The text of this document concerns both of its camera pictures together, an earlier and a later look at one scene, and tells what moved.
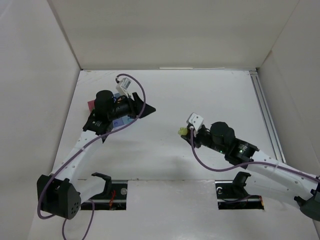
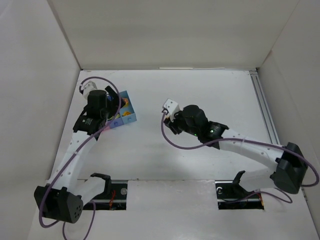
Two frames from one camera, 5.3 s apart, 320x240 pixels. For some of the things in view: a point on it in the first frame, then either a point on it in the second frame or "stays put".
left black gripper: (136, 105) to (110, 97)
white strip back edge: (191, 68) stays put
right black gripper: (193, 138) to (176, 122)
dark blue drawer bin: (117, 122) stays put
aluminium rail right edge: (277, 147) stays put
